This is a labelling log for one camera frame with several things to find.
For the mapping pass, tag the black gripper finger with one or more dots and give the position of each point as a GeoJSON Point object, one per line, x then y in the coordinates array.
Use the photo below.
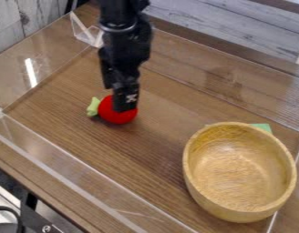
{"type": "Point", "coordinates": [126, 96]}

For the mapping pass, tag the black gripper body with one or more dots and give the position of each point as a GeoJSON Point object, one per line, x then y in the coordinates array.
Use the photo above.
{"type": "Point", "coordinates": [125, 51]}

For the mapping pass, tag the red plush strawberry toy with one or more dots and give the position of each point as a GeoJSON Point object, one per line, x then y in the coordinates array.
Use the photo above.
{"type": "Point", "coordinates": [102, 108]}

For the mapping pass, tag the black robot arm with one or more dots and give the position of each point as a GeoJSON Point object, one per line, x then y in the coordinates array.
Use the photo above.
{"type": "Point", "coordinates": [119, 17]}

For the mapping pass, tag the green sticky note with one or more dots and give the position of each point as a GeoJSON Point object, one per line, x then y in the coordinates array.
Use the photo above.
{"type": "Point", "coordinates": [265, 127]}

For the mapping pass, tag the wooden bowl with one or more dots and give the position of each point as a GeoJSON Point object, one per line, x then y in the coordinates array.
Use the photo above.
{"type": "Point", "coordinates": [240, 171]}

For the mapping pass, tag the clear acrylic corner bracket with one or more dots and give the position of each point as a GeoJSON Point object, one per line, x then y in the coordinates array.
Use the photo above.
{"type": "Point", "coordinates": [89, 35]}

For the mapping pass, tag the clear acrylic tray wall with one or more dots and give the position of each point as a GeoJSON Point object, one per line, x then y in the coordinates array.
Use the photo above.
{"type": "Point", "coordinates": [98, 204]}

